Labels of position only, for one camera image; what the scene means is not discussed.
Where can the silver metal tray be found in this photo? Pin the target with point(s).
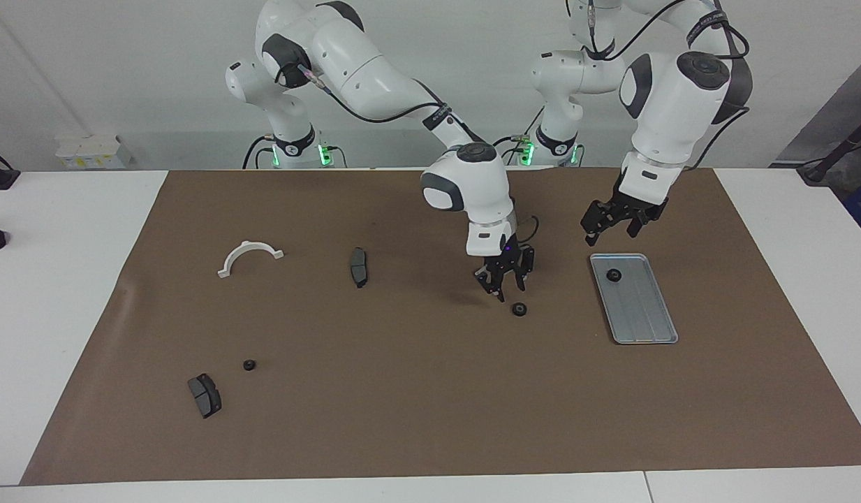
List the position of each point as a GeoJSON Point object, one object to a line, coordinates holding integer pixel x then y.
{"type": "Point", "coordinates": [639, 314]}

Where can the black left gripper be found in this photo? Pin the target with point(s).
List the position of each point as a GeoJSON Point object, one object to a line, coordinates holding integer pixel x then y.
{"type": "Point", "coordinates": [629, 208]}

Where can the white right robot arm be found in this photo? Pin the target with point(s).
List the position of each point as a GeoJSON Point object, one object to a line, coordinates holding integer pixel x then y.
{"type": "Point", "coordinates": [374, 70]}

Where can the large black bearing gear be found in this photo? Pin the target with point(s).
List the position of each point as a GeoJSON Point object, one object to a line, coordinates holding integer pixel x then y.
{"type": "Point", "coordinates": [519, 309]}
{"type": "Point", "coordinates": [613, 276]}

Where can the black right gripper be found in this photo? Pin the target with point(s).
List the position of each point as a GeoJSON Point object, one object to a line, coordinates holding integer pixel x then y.
{"type": "Point", "coordinates": [507, 258]}

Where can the brown paper table mat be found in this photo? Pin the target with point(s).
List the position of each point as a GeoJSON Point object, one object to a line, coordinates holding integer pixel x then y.
{"type": "Point", "coordinates": [402, 384]}

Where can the long dark brake pad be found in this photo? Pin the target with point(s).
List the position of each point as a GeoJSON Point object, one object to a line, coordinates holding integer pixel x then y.
{"type": "Point", "coordinates": [359, 267]}

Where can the white wall socket box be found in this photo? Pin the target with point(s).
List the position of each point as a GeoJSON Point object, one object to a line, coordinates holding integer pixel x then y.
{"type": "Point", "coordinates": [88, 150]}

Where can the white curved plastic bracket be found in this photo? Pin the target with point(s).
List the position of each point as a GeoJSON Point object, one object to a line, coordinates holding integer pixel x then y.
{"type": "Point", "coordinates": [241, 250]}

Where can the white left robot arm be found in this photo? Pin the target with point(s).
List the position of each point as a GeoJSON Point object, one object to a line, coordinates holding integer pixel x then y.
{"type": "Point", "coordinates": [667, 105]}

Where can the short dark brake pad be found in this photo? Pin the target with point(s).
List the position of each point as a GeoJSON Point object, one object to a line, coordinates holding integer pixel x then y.
{"type": "Point", "coordinates": [204, 396]}

